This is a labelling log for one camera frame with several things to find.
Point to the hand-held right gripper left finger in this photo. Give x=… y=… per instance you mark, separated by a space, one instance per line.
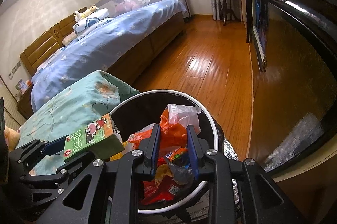
x=157 y=150

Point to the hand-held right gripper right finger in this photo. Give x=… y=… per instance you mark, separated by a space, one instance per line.
x=193 y=152

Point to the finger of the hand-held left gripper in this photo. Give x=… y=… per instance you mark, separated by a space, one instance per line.
x=52 y=174
x=55 y=145

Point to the colourful snack wrapper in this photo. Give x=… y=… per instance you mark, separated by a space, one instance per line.
x=177 y=155

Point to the orange-red snack wrapper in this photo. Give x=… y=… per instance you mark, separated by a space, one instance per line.
x=171 y=134

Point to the yellow chip bag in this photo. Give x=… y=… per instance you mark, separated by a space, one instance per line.
x=162 y=172

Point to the grey foil wrapper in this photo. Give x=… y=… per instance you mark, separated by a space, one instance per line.
x=180 y=174

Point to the green carton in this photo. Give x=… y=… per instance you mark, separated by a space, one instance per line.
x=92 y=137

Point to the clear plastic bag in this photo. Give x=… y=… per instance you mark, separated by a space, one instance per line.
x=184 y=113

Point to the black trash bin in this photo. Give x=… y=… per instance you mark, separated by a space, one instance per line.
x=147 y=108

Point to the teal floral bedspread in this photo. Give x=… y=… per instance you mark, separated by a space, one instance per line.
x=65 y=108

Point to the cream teddy bear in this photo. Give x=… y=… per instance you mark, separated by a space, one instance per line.
x=10 y=136

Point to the wooden nightstand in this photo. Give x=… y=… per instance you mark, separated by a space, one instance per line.
x=25 y=103

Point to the blue pillow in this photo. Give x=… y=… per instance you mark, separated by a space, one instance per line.
x=50 y=61

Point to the wooden bed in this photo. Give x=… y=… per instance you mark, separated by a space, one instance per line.
x=39 y=47

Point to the cream pillow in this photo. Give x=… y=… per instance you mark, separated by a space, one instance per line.
x=67 y=38

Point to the blue duvet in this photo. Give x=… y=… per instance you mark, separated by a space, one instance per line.
x=105 y=39

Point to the folded white and blue quilt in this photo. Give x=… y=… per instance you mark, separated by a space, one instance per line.
x=89 y=20

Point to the flat screen television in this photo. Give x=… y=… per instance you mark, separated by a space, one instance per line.
x=259 y=36

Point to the yellow plush toy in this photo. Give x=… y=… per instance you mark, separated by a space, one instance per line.
x=84 y=12

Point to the pink plush toy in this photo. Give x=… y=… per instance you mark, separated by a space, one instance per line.
x=126 y=5

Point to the white radiator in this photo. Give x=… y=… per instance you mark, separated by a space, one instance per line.
x=181 y=0

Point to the black glossy cabinet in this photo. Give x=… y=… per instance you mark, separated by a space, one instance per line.
x=302 y=2

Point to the photo frame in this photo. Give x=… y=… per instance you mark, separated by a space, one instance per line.
x=21 y=87

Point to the wall switch panel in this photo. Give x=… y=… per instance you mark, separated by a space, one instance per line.
x=15 y=69

